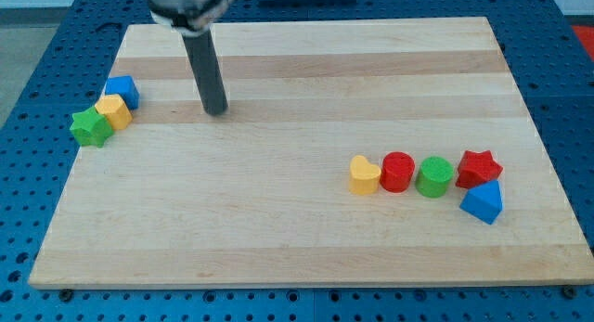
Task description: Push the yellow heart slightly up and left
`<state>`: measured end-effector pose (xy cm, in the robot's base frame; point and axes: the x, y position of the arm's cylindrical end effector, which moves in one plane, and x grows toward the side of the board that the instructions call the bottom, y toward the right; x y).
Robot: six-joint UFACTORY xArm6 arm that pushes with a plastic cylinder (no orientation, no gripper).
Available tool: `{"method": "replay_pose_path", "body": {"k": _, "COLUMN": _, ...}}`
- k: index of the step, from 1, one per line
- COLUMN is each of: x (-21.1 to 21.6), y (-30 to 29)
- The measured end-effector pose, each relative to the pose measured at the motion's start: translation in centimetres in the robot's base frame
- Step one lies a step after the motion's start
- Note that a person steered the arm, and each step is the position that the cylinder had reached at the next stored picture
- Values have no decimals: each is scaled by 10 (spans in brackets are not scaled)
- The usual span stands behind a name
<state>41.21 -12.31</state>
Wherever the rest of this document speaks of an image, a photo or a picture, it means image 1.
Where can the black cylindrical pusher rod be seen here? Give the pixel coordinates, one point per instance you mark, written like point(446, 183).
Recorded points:
point(205, 67)

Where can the yellow hexagon block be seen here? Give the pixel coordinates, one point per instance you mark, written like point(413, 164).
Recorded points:
point(115, 110)

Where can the blue triangle block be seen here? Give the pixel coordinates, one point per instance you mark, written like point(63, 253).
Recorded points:
point(484, 202)

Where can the blue cube block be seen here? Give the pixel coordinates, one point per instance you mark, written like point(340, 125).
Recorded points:
point(126, 88)

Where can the red star block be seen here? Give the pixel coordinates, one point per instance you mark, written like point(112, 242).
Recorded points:
point(477, 168)

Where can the wooden board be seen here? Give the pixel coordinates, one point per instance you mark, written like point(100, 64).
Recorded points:
point(259, 198)

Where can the green cylinder block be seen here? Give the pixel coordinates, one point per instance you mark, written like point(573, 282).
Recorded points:
point(434, 176)

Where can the red cylinder block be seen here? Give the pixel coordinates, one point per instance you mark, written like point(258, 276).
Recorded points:
point(396, 171)

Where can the green star block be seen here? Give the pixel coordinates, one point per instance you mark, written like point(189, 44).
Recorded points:
point(90, 128)

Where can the yellow heart block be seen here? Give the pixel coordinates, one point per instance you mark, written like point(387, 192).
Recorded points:
point(364, 177)

